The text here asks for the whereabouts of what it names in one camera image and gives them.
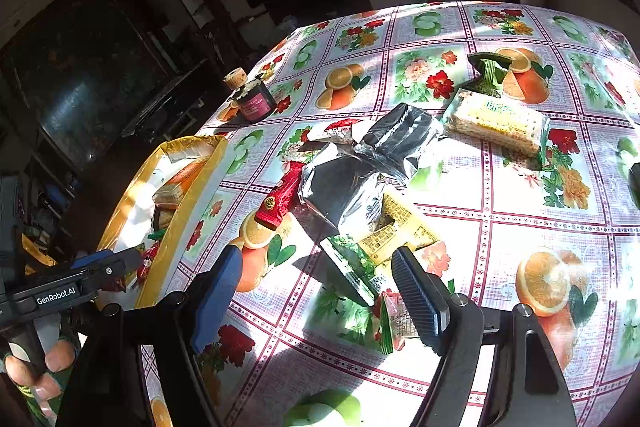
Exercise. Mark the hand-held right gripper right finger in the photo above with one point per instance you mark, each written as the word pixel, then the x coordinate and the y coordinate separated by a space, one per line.
pixel 417 297

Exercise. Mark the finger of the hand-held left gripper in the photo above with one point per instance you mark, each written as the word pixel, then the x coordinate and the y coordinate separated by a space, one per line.
pixel 92 257
pixel 117 267

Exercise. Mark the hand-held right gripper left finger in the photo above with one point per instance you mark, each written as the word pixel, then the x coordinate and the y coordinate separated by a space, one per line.
pixel 217 302

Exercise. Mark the large red snack packet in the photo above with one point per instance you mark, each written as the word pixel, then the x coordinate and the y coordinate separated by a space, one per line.
pixel 148 262

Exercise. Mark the small clear green-edged candy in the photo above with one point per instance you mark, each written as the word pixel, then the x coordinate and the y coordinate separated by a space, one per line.
pixel 395 322

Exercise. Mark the brown gold snack packet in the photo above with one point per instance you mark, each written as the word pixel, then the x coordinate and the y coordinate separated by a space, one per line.
pixel 350 269

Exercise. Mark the yellow snack packet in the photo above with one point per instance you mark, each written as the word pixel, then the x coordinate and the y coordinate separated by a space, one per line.
pixel 395 227

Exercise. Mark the orange cracker pack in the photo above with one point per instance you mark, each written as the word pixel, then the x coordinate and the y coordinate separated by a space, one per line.
pixel 182 177

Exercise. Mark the white tray yellow taped rim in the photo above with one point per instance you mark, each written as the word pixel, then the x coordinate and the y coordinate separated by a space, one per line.
pixel 200 187

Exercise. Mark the red gold-emblem candy packet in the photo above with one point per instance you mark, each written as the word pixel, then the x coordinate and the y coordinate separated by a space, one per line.
pixel 277 199

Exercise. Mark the silver foil snack packet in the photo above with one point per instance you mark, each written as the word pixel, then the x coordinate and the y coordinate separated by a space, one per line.
pixel 345 187

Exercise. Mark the clear foil dark cookie packet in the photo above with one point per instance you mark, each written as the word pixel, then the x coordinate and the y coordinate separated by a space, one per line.
pixel 400 137

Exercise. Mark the red white snack packet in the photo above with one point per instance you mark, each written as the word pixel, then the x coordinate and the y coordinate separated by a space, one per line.
pixel 337 130

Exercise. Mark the small green candy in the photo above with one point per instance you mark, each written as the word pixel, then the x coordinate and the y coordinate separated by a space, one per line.
pixel 490 74

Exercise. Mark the person's left hand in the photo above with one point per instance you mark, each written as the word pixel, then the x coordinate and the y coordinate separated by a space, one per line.
pixel 60 357

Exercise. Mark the fruit and flower printed tablecloth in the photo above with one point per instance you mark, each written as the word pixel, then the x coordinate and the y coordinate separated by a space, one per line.
pixel 500 227

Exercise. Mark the dark glass cabinet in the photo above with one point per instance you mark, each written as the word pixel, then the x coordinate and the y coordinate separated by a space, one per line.
pixel 85 77

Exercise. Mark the dark jar red label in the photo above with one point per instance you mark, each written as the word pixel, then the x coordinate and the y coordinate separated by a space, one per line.
pixel 256 103

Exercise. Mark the cork stopper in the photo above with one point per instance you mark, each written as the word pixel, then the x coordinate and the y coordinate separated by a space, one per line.
pixel 235 79

